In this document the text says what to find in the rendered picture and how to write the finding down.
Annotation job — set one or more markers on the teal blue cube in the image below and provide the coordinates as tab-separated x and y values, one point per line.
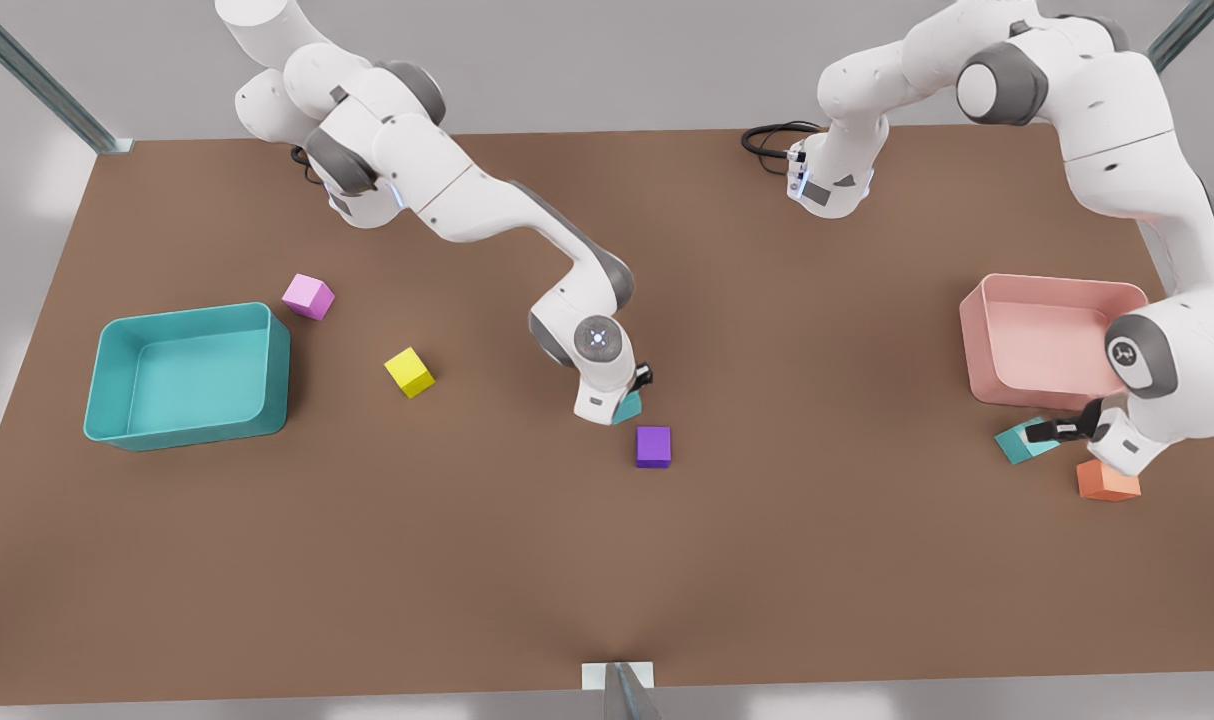
628	406
1019	442

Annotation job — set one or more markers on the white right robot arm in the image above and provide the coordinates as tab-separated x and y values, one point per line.
487	200

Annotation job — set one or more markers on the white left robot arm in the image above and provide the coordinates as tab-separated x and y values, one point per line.
1127	130

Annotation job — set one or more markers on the orange cube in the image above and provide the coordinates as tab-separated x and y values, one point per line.
1105	484

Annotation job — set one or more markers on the purple cube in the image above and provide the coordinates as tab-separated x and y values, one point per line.
653	446

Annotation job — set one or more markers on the pink plastic bin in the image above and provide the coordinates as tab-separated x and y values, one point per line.
1042	340

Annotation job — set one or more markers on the yellow cube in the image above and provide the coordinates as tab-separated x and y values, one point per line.
409	372

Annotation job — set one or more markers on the pink cube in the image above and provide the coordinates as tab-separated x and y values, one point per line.
308	296

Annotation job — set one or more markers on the teal plastic bin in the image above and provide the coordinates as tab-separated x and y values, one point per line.
189	375

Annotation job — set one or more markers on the silver frame post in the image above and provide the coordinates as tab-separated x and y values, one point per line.
42	80
622	692
1182	30

